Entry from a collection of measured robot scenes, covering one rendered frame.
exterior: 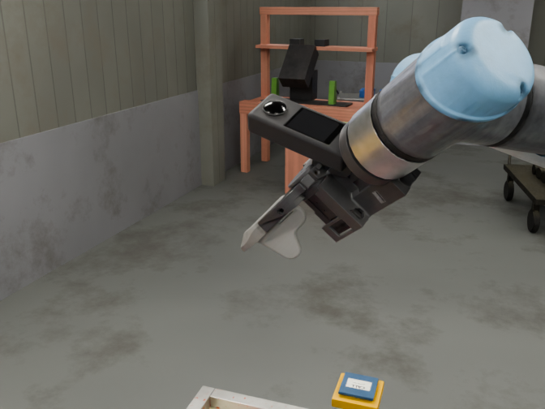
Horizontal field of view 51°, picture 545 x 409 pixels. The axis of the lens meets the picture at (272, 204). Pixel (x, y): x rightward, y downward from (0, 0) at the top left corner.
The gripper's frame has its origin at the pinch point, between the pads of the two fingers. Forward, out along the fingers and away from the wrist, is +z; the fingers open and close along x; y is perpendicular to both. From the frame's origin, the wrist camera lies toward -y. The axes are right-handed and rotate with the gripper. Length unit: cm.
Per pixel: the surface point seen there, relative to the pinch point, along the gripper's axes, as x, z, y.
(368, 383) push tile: 34, 86, 63
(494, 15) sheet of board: 769, 406, 103
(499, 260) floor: 294, 275, 199
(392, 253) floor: 258, 321, 135
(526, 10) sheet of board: 783, 375, 130
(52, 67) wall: 172, 337, -162
